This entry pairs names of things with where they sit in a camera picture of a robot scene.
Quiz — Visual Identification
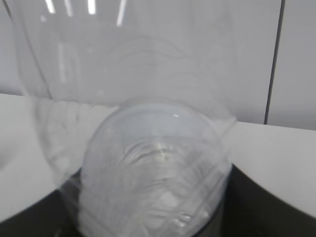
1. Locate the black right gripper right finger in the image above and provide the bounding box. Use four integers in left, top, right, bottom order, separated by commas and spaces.
197, 166, 316, 237

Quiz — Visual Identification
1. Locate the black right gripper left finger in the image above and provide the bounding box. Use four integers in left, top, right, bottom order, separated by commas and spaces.
0, 169, 83, 237

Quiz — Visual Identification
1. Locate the clear red-label water bottle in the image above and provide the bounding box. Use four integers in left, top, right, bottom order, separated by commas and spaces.
6, 0, 236, 237

